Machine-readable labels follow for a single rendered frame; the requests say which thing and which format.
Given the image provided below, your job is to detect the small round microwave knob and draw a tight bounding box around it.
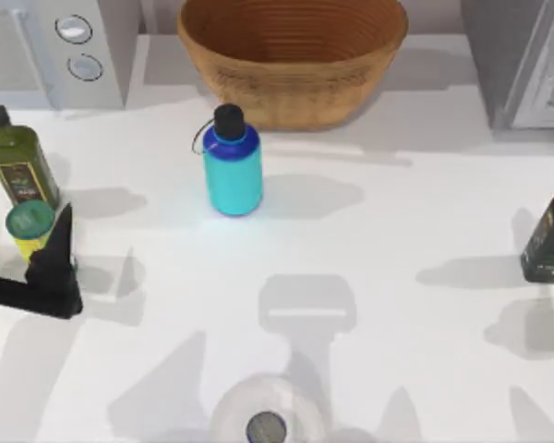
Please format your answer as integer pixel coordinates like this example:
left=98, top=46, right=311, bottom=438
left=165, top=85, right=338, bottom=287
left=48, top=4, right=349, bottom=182
left=66, top=52, right=105, bottom=82

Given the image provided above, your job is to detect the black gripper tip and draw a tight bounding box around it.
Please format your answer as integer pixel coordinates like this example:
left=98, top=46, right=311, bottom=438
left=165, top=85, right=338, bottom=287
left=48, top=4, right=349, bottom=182
left=0, top=202, right=85, bottom=323

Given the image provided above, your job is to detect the pale microwave oven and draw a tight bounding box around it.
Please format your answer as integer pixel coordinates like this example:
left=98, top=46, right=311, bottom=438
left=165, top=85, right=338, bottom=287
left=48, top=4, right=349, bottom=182
left=0, top=0, right=142, bottom=111

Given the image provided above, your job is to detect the green oil bottle, black cap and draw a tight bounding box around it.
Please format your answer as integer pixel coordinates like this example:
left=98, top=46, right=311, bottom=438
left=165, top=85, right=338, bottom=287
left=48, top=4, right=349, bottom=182
left=0, top=104, right=61, bottom=210

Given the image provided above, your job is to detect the blue bottle with black cap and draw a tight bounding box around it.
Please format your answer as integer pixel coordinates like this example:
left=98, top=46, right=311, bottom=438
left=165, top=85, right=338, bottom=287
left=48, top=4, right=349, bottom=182
left=191, top=103, right=264, bottom=218

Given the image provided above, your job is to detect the dark green bottle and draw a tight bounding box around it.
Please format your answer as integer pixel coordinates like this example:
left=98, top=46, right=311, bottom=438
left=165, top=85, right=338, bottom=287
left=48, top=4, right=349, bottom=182
left=520, top=193, right=554, bottom=284

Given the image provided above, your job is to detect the yellow can with green lid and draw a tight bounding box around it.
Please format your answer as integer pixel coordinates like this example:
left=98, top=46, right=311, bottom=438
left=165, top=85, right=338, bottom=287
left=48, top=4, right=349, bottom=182
left=5, top=199, right=57, bottom=263

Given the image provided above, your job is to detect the large round microwave knob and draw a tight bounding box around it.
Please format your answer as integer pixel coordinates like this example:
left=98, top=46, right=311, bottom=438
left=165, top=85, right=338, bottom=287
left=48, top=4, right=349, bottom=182
left=54, top=14, right=94, bottom=45

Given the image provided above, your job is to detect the brown woven basket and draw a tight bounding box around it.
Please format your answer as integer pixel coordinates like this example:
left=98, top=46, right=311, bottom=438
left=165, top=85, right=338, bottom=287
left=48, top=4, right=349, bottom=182
left=176, top=0, right=410, bottom=132

